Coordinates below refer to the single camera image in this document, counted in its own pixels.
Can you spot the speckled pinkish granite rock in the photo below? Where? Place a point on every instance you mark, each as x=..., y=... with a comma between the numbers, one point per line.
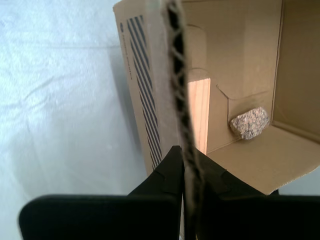
x=250, y=122

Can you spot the cardboard box black stripes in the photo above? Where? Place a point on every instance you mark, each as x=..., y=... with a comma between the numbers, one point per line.
x=245, y=62

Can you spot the light wooden block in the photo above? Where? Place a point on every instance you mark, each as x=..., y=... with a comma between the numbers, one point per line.
x=198, y=117

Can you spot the white translucent table cover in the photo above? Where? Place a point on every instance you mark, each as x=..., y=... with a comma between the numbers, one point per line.
x=62, y=100

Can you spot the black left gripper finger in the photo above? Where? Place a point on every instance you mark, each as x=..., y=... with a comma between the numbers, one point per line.
x=262, y=217
x=100, y=217

